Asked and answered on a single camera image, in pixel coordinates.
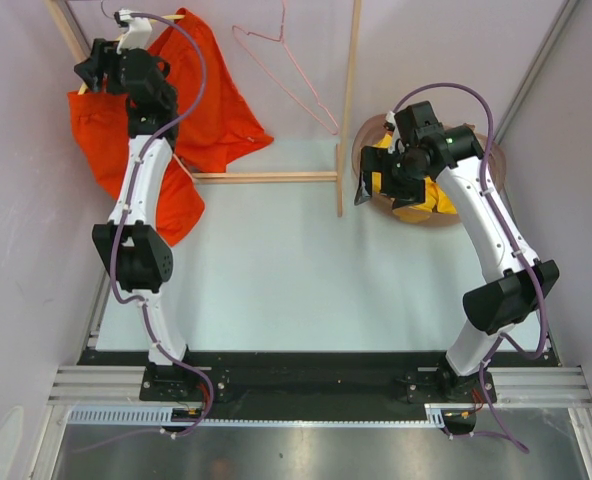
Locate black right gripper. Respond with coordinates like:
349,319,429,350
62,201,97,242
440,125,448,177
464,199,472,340
354,146,427,210

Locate yellow shorts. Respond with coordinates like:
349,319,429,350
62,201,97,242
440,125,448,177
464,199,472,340
372,130,461,224

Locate orange shorts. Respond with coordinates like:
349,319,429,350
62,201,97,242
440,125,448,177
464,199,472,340
67,8,273,246

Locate pink wire hanger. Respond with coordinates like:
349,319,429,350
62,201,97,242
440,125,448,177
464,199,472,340
230,1,340,136

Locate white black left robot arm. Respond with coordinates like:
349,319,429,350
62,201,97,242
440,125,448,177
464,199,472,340
74,38,197,400

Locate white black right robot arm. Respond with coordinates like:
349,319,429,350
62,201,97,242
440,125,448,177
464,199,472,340
354,101,560,401

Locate wooden clothes rack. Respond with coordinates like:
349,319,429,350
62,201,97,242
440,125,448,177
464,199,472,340
45,1,362,216

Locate brown translucent plastic basin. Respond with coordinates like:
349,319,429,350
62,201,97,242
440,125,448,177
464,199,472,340
351,112,507,231

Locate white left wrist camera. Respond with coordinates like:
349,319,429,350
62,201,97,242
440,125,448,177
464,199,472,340
114,9,152,53

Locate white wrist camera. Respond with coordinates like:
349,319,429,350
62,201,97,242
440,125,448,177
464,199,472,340
114,9,152,53
383,111,397,132

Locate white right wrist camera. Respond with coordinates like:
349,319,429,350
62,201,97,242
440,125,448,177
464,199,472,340
383,111,397,132

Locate white slotted cable duct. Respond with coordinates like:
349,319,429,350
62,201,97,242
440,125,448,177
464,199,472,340
67,404,480,429

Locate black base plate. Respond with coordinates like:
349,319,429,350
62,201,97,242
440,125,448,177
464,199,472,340
60,350,560,423

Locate aluminium frame rail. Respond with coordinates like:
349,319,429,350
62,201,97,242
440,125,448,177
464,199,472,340
48,366,592,408

